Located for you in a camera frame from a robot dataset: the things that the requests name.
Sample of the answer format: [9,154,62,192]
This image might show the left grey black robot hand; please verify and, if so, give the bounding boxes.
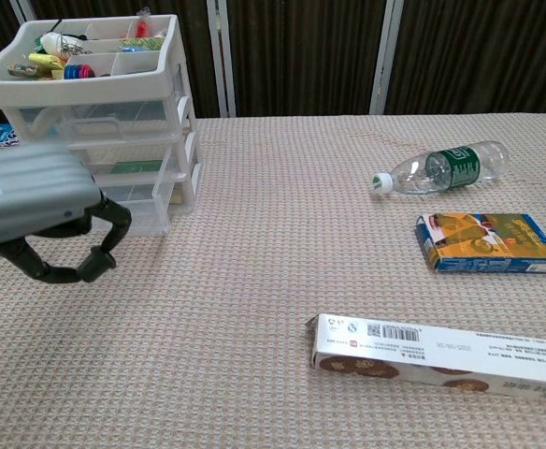
[0,141,133,285]

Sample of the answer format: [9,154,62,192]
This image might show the clear plastic drawer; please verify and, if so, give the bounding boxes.
[1,100,183,144]
[66,139,185,238]
[167,180,189,214]

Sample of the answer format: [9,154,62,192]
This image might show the white plastic drawer organizer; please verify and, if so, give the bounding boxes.
[0,13,204,216]

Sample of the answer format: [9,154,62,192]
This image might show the green sponge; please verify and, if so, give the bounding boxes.
[111,161,162,174]

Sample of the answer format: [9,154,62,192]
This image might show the long white cookie box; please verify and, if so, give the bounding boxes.
[306,312,546,398]

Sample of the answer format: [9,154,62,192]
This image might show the blue yellow snack box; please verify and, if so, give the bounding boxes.
[415,212,546,274]

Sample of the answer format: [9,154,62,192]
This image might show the colourful printed snack packet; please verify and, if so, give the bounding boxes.
[7,63,64,80]

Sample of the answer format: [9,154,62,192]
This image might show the yellow candy packet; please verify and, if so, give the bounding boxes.
[28,51,66,71]

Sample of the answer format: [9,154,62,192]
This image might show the green blue carded packet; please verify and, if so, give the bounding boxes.
[118,36,165,51]

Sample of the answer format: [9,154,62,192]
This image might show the beige woven tablecloth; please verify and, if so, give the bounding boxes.
[0,111,546,449]

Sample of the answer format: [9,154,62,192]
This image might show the clear bottle green label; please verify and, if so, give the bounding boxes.
[370,139,510,196]

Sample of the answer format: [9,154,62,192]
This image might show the white keychain trinket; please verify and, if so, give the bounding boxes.
[41,32,87,55]

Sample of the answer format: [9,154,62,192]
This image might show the black hair tie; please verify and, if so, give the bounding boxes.
[50,19,90,41]

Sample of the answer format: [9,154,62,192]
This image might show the white partition frame post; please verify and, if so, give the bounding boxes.
[368,0,405,116]
[205,0,237,118]
[8,0,36,25]

